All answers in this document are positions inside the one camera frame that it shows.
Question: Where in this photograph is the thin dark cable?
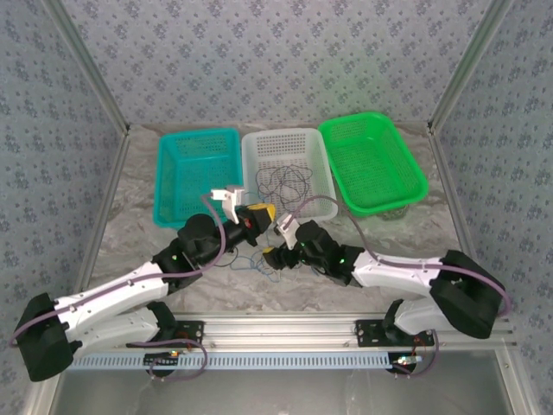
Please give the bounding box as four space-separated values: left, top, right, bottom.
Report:
254 163 315 207

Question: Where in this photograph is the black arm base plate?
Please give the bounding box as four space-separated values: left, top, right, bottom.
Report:
125 318 205 348
354 318 435 347

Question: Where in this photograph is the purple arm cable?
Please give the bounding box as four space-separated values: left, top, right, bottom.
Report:
284 195 513 380
9 194 209 382

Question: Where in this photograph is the aluminium frame post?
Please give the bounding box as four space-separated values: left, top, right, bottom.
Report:
426 0 516 136
42 0 131 136

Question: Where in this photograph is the aluminium table side rail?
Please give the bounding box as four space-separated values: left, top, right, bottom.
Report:
67 129 131 317
427 123 476 260

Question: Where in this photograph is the teal plastic basket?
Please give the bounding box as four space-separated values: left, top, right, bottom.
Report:
154 127 242 230

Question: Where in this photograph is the slotted grey cable duct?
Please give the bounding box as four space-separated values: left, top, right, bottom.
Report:
68 352 397 372

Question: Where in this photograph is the aluminium mounting rail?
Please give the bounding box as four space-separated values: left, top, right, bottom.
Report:
71 311 518 350

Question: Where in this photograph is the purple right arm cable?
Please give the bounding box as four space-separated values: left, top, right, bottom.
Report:
284 195 513 380

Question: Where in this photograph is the small black circuit board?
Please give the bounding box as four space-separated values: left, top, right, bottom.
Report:
391 353 423 374
143 350 181 369

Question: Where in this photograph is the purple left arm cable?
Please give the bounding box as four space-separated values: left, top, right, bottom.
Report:
9 194 209 382

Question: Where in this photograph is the white plastic basket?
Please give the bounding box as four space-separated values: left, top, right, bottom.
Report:
240 127 339 229

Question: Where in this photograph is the green plastic basket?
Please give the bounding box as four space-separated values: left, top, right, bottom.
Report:
318 111 429 217

